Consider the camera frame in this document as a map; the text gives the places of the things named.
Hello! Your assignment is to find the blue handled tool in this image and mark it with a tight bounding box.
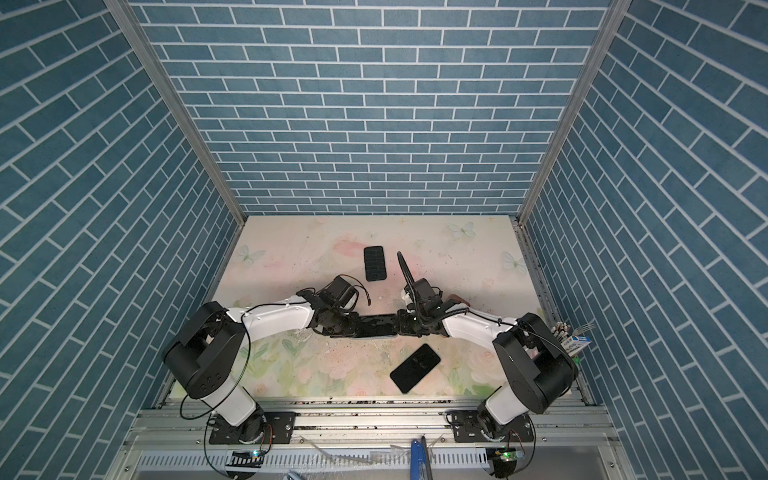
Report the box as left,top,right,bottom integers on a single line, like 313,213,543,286
409,436,433,480

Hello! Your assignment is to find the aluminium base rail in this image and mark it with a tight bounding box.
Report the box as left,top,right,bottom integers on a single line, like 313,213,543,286
108,398,633,479

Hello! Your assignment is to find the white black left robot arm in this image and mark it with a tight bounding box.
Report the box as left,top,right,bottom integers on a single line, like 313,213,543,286
162,294,361,444

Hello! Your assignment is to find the black phone case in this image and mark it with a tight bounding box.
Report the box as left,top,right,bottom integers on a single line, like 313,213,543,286
363,246,387,282

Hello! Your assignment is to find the aluminium frame post right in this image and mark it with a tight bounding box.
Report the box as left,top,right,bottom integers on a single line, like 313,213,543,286
517,0,631,227

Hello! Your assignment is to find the black smartphone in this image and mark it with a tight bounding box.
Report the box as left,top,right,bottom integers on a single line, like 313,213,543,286
389,344,441,394

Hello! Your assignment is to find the aluminium frame post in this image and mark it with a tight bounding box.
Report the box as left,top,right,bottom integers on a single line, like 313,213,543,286
104,0,247,227
517,0,631,227

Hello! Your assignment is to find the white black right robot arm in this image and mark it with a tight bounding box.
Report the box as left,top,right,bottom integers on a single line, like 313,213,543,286
396,304,578,440

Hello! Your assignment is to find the sage green phone case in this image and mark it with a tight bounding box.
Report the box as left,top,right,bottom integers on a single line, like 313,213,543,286
353,314,399,339

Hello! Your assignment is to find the dusty pink phone case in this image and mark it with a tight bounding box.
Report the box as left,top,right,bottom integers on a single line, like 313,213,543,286
447,294,471,306

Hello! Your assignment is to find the blue white box in cup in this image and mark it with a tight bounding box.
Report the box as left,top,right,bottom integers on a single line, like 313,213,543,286
561,335,591,358

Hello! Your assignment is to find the aluminium frame post left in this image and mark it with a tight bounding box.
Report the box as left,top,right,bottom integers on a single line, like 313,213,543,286
104,0,247,227

